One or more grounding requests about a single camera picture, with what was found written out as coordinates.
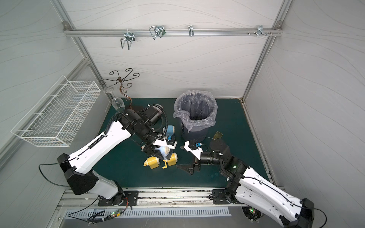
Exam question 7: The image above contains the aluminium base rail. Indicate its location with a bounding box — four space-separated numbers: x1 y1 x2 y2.
57 187 224 209

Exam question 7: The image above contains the yellow transparent shavings tray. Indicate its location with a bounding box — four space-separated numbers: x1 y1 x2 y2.
213 131 223 140

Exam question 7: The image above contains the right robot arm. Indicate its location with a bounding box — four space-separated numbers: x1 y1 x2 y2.
178 139 317 228

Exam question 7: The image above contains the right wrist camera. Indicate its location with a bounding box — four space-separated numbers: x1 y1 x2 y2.
181 140 203 161

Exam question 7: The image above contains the small yellow pencil sharpener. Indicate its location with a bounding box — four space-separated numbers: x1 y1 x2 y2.
144 156 160 169

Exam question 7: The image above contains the hanging wine glass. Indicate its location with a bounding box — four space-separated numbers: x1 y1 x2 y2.
104 85 125 112

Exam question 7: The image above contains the dark oval glass rack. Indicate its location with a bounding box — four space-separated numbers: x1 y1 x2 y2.
98 68 140 109

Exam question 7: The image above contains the white wire basket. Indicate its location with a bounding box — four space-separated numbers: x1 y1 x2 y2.
11 76 101 147

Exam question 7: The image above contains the grey trash bin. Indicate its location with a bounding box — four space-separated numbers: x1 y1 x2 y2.
179 92 213 142

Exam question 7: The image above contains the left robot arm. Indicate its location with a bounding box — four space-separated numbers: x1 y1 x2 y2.
57 104 177 206

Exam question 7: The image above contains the aluminium rail with hooks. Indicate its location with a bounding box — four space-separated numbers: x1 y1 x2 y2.
62 21 283 48

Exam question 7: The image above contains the yellow white pencil sharpener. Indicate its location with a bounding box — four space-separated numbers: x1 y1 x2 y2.
162 153 178 169

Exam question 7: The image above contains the light blue pencil sharpener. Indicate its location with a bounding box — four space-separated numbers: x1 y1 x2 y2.
166 125 175 136

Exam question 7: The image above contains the clear plastic bin liner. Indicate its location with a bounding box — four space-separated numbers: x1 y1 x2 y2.
172 89 218 132

